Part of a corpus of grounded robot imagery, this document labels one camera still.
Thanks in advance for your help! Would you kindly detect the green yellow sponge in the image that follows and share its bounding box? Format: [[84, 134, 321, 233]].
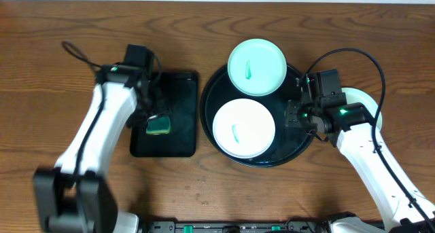
[[146, 116, 171, 135]]

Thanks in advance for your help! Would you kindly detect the mint plate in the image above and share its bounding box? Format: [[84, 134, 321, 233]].
[[340, 87, 378, 126], [227, 39, 287, 96]]

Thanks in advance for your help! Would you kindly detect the white plate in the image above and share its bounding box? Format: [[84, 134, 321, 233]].
[[212, 98, 276, 159]]

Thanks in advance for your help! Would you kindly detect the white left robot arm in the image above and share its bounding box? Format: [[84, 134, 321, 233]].
[[33, 64, 162, 232]]

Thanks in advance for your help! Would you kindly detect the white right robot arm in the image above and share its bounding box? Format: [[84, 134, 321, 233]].
[[285, 101, 434, 232]]

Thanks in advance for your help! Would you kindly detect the black rectangular tray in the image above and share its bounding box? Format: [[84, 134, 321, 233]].
[[130, 72, 198, 158]]

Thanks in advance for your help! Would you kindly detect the black round tray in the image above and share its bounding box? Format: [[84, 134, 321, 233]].
[[199, 65, 313, 167]]

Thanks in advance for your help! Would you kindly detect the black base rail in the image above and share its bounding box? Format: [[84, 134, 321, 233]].
[[135, 215, 385, 233]]

